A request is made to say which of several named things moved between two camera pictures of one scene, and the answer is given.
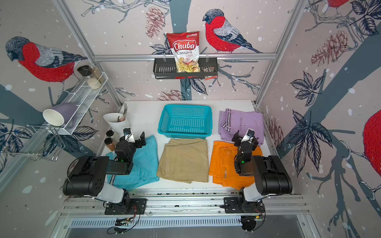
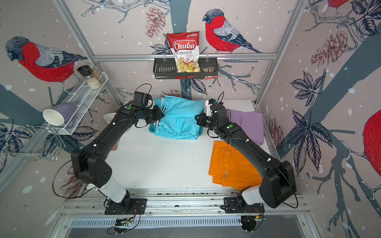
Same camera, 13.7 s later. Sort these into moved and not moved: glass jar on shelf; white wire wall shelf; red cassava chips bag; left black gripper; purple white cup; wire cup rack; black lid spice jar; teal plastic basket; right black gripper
Moved: right black gripper; teal plastic basket; left black gripper
Not moved: purple white cup; wire cup rack; glass jar on shelf; red cassava chips bag; black lid spice jar; white wire wall shelf
